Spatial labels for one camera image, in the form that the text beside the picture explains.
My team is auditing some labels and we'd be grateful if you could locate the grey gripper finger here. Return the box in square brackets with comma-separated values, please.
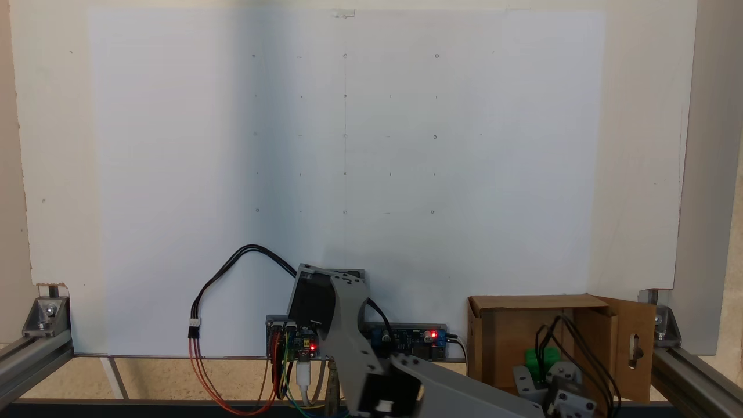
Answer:
[546, 361, 583, 392]
[513, 364, 550, 398]

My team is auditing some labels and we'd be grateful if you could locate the green die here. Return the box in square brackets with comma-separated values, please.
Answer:
[524, 347, 562, 383]

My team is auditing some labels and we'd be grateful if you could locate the brown cardboard box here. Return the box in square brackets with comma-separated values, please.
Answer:
[467, 293, 658, 418]

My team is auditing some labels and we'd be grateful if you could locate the blue power circuit board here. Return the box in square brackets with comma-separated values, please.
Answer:
[366, 323, 449, 362]

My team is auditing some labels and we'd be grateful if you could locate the metal table clamp screw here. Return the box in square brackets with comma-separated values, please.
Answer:
[325, 360, 343, 416]

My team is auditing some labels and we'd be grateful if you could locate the white USB plug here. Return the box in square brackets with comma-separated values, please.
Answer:
[295, 357, 315, 407]

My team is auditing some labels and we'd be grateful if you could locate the small controller circuit board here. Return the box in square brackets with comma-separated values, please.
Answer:
[266, 315, 320, 361]

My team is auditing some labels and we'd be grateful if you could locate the large white paper sheet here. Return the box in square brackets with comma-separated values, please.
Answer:
[88, 8, 608, 357]

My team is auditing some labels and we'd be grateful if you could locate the black arm servo cable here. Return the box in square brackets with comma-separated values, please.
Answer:
[557, 315, 623, 417]
[534, 315, 564, 384]

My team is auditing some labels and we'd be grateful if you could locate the aluminium corner bracket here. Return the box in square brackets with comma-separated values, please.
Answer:
[639, 289, 682, 348]
[22, 283, 71, 338]

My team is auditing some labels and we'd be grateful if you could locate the aluminium frame extrusion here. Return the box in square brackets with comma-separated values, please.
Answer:
[0, 330, 75, 410]
[651, 345, 743, 418]

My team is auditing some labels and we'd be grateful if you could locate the black base servo cable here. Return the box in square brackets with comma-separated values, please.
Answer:
[366, 297, 396, 350]

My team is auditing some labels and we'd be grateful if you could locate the green jumper wire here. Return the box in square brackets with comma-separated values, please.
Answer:
[282, 347, 317, 415]

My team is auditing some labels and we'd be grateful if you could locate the yellow jumper wire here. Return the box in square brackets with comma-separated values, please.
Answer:
[280, 334, 327, 410]

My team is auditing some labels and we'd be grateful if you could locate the black cable with white connector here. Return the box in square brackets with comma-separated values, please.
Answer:
[187, 244, 302, 340]

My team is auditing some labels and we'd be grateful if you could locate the orange red wire pair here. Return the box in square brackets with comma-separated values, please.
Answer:
[189, 336, 280, 416]

